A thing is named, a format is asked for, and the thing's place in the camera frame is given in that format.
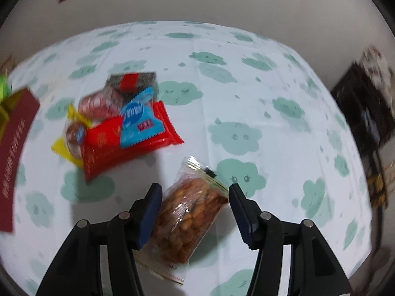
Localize red and gold tin box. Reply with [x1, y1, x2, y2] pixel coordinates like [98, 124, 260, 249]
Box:
[0, 87, 41, 233]

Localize yellow cake packet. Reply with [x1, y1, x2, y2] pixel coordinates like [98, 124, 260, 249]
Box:
[51, 103, 93, 168]

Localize pile of newspapers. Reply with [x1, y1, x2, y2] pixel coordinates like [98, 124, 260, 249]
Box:
[361, 46, 395, 99]

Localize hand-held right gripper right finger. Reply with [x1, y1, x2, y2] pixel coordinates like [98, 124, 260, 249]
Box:
[228, 183, 352, 296]

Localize clear bag of brown nuts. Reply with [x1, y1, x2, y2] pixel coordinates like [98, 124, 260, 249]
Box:
[134, 157, 230, 286]

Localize green tissue pack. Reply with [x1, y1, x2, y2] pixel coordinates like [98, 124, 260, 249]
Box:
[0, 74, 11, 102]

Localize cloud print tablecloth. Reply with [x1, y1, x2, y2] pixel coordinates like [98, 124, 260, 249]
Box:
[0, 21, 375, 296]

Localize dark wooden furniture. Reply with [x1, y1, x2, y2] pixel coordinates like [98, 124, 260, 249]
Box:
[330, 62, 395, 210]

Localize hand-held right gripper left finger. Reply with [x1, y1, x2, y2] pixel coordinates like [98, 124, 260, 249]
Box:
[35, 183, 163, 296]

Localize pink patterned snack pack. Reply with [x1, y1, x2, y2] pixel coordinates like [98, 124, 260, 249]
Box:
[77, 88, 124, 121]

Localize blue candy packet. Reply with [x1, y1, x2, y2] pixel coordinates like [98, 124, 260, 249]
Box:
[119, 86, 167, 150]

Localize black and red snack packet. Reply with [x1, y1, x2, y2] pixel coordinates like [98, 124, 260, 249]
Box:
[104, 72, 159, 104]

